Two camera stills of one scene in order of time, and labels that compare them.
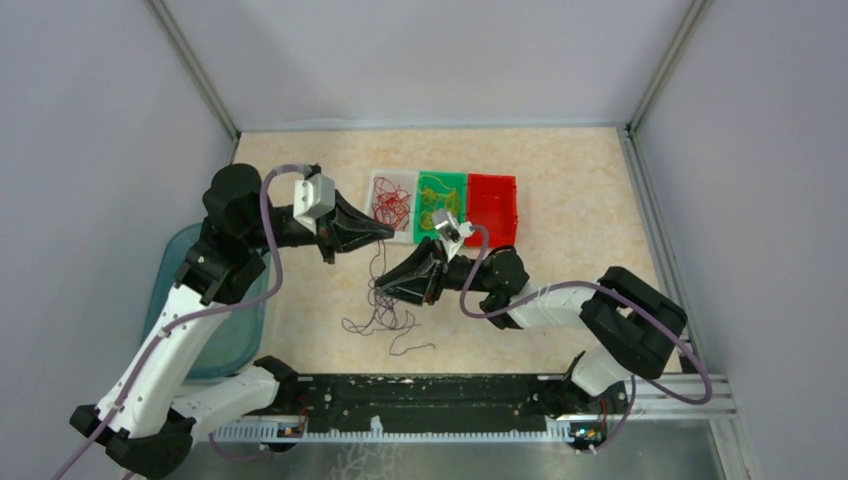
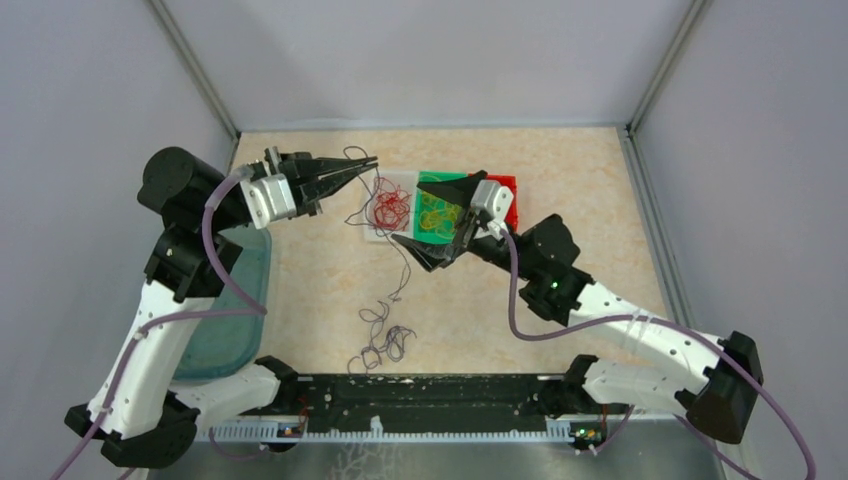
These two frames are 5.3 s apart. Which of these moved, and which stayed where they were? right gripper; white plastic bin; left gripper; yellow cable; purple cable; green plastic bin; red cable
Moved: right gripper; purple cable; left gripper
Stayed: green plastic bin; red cable; white plastic bin; yellow cable
